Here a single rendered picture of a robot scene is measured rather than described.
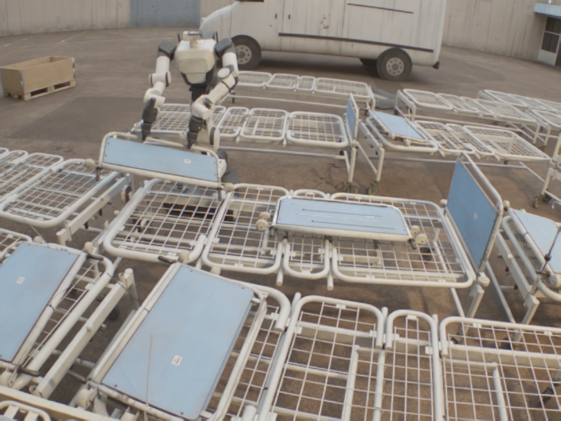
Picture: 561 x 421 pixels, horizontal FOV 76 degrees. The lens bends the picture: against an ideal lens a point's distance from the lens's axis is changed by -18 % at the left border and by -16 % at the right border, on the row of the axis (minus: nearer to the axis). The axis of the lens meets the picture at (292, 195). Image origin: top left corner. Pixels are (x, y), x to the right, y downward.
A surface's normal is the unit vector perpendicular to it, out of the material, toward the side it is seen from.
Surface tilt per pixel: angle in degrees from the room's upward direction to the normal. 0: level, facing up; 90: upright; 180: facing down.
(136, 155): 31
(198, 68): 114
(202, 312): 7
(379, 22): 88
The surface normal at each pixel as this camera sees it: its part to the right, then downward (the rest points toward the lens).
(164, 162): 0.45, -0.57
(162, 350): 0.20, -0.86
